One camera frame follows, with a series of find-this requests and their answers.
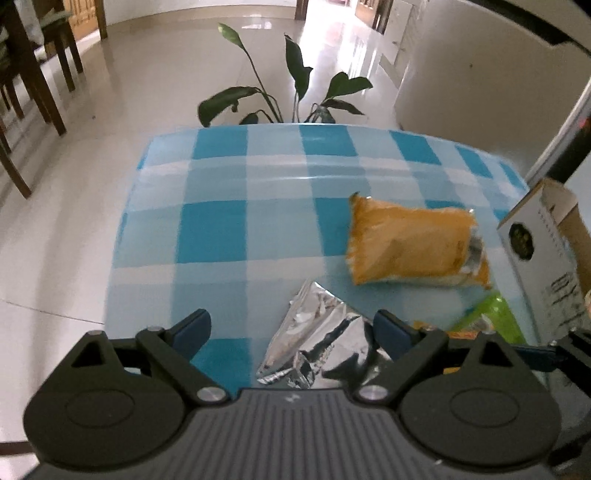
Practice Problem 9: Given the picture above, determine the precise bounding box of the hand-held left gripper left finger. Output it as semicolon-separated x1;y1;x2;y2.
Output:
58;308;230;408

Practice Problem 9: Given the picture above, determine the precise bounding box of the wooden chair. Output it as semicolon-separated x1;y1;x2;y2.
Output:
37;0;86;93
0;69;33;199

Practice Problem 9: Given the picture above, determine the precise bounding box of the cardboard box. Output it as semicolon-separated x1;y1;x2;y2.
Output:
496;178;591;344

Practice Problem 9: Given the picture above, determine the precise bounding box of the orange snack packet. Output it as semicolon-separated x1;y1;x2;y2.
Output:
345;191;492;291

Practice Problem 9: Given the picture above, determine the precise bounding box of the silver foil snack packet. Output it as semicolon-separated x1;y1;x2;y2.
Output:
255;278;395;389

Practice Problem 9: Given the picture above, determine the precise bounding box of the green potted plant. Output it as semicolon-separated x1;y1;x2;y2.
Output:
198;22;374;127

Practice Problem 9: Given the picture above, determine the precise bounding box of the black curved bar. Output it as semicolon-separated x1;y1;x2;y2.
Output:
480;0;591;47

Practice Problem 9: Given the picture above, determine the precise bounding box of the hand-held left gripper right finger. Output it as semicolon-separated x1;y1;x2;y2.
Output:
353;309;533;409

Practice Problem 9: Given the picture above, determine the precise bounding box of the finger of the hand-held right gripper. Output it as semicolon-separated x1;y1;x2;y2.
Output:
513;327;591;387

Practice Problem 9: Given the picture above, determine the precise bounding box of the wooden door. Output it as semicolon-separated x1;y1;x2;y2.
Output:
65;0;109;40

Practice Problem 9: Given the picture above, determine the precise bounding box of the green snack packet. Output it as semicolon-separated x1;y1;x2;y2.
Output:
413;291;527;347

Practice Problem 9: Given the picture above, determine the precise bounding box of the blue white checkered tablecloth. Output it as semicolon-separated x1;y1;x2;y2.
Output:
104;122;550;393

